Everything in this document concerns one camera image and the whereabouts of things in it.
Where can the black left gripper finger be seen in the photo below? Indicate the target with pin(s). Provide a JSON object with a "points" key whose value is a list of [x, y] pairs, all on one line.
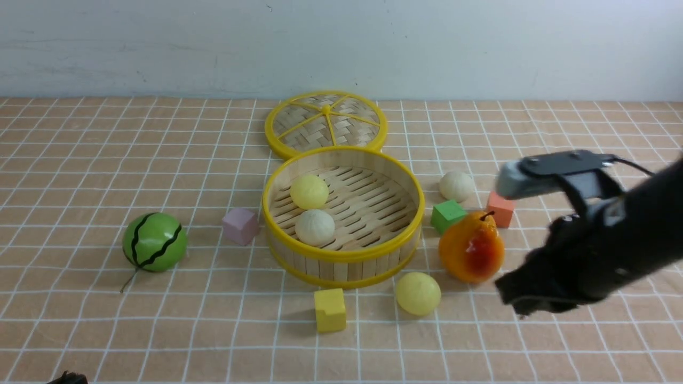
{"points": [[68, 377]]}

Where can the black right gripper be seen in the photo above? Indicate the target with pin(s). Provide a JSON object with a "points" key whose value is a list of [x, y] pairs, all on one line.
{"points": [[582, 262]]}

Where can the cream white bun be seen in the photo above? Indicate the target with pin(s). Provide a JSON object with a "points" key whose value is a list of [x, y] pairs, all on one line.
{"points": [[315, 228]]}

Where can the pale yellow bun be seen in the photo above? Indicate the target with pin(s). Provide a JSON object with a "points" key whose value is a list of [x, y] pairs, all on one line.
{"points": [[309, 192]]}

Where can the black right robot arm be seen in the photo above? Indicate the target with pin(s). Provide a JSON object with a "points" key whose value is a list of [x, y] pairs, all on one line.
{"points": [[655, 205]]}

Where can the bamboo steamer tray yellow rim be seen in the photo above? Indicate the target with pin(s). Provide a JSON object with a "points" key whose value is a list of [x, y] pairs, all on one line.
{"points": [[377, 205]]}

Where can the woven steamer lid yellow rim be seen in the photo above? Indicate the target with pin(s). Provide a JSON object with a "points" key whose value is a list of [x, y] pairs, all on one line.
{"points": [[326, 118]]}

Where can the orange foam cube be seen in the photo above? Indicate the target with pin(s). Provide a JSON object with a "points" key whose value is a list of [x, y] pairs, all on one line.
{"points": [[503, 209]]}

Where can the orange yellow toy pear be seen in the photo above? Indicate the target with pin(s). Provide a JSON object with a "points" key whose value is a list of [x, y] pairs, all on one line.
{"points": [[472, 250]]}

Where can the orange checkered tablecloth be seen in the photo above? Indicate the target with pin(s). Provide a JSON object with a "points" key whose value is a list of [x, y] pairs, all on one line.
{"points": [[77, 171]]}

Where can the green foam cube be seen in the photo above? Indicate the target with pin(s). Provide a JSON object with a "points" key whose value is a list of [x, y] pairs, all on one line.
{"points": [[445, 214]]}

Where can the green toy watermelon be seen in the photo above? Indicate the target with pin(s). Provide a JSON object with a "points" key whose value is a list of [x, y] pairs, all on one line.
{"points": [[154, 242]]}

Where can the pink foam cube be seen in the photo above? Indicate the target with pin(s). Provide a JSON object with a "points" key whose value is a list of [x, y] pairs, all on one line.
{"points": [[240, 225]]}

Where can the yellow foam cube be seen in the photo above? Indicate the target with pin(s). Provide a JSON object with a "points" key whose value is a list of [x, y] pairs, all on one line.
{"points": [[330, 310]]}

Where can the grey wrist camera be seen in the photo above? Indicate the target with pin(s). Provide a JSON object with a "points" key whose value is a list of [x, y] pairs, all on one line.
{"points": [[579, 170]]}

